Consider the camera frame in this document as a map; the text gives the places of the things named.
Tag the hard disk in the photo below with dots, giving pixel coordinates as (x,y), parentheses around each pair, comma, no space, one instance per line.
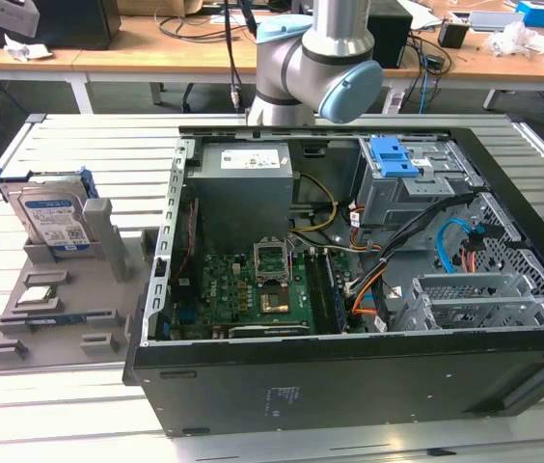
(52,217)

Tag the grey metal disk bay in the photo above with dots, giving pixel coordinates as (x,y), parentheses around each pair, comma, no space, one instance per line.
(470,289)

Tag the crumpled white paper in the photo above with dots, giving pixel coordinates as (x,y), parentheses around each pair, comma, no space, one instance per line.
(26,48)

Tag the black computer tower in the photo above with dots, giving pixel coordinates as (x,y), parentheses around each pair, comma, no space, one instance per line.
(60,24)

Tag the wooden desk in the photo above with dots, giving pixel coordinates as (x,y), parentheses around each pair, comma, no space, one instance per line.
(132,53)

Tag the silver CPU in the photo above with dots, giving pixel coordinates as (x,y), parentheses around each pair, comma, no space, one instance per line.
(35,295)

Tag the grey plastic parts rack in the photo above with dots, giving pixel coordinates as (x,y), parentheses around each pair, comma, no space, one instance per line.
(89,294)

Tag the black case fan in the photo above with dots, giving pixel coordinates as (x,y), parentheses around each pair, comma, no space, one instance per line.
(192,217)

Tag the RAM stick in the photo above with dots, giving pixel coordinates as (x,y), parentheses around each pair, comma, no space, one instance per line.
(67,318)
(337,294)

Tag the grey power supply unit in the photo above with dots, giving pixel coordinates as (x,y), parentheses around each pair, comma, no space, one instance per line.
(238,202)

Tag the green motherboard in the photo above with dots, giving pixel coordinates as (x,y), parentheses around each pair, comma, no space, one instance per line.
(224,289)

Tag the CPU socket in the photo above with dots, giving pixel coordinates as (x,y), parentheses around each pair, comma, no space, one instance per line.
(274,303)

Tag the black box device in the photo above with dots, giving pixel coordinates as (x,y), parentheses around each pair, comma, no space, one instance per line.
(392,41)

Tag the blue plastic drive carrier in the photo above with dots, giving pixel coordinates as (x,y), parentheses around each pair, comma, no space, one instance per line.
(388,164)

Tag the grey metal drive cage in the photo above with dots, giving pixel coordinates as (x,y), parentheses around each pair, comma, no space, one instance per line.
(397,198)

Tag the small black box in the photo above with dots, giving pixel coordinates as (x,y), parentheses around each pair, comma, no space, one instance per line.
(453,35)

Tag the black open PC case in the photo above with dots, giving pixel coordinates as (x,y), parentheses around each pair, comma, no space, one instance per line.
(349,386)

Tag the clear plastic wrap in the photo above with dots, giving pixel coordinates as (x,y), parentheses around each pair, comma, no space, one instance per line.
(513,38)

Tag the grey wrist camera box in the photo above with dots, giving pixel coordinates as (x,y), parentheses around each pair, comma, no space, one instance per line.
(9,17)

